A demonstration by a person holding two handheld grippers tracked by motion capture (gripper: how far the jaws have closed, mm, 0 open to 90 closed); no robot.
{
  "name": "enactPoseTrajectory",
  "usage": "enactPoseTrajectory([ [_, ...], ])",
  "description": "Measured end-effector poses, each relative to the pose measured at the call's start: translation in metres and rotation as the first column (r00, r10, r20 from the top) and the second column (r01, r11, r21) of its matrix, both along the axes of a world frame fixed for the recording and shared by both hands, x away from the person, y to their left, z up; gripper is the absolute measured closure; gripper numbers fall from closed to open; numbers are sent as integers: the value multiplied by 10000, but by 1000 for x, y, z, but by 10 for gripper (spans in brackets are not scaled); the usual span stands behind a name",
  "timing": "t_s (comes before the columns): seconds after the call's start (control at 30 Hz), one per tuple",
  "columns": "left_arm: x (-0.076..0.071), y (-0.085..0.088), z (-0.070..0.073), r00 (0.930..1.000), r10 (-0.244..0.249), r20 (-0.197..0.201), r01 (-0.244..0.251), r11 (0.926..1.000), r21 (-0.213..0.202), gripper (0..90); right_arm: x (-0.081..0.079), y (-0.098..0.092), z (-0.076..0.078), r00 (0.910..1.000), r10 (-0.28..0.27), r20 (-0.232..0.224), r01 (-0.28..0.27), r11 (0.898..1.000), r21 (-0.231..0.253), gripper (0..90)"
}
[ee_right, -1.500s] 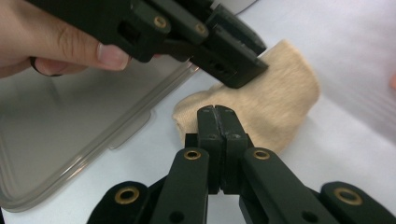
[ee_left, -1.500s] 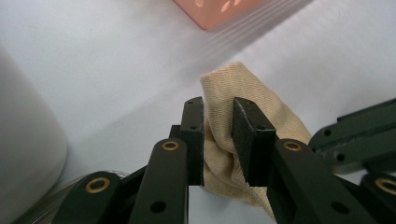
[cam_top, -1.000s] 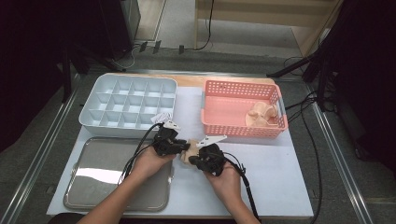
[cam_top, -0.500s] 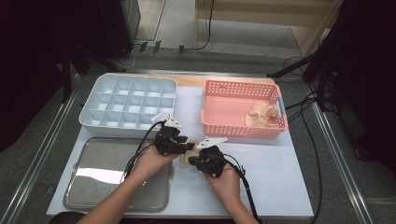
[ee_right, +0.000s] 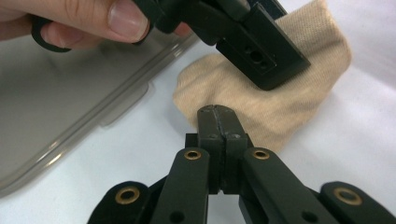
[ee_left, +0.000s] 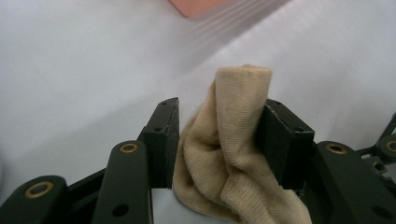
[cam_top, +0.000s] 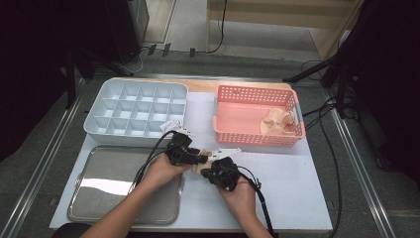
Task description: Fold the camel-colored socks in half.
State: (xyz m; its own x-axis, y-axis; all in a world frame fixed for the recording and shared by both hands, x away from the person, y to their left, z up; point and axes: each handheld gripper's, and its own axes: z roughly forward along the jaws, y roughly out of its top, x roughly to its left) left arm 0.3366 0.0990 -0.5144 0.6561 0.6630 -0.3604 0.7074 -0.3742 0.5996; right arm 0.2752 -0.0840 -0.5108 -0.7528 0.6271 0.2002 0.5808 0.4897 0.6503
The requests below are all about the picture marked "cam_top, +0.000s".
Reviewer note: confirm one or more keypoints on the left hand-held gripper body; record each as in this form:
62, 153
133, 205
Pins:
178, 152

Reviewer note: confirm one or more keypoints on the metal floor rail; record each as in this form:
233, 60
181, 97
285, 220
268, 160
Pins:
358, 167
41, 168

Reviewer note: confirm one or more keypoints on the metal tray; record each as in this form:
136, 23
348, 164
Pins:
99, 198

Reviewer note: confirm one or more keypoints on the pale peach sock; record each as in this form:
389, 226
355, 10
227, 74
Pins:
269, 127
282, 115

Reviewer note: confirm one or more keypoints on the white divided organizer box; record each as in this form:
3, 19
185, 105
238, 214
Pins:
135, 110

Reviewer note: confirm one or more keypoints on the beige sock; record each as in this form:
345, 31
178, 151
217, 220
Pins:
197, 169
204, 152

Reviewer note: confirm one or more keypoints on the small black floor block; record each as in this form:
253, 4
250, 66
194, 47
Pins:
152, 49
192, 53
166, 49

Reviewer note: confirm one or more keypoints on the white sock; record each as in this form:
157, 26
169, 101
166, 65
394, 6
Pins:
170, 125
176, 123

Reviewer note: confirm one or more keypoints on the black cabinet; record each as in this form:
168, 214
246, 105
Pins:
125, 26

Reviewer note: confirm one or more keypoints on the dark curtain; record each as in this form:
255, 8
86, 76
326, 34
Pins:
26, 66
389, 82

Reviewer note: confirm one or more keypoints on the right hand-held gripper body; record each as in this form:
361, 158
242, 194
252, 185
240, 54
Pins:
226, 173

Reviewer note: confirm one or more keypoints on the person's right hand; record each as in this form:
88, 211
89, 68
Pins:
242, 201

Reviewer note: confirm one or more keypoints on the person's left hand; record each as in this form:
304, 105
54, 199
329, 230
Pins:
161, 173

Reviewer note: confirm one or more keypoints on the black metal stand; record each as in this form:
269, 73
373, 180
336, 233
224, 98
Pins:
70, 82
307, 70

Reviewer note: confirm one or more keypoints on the pink perforated plastic basket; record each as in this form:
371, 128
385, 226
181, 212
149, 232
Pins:
237, 119

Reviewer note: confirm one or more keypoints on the light wooden frame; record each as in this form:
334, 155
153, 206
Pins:
264, 18

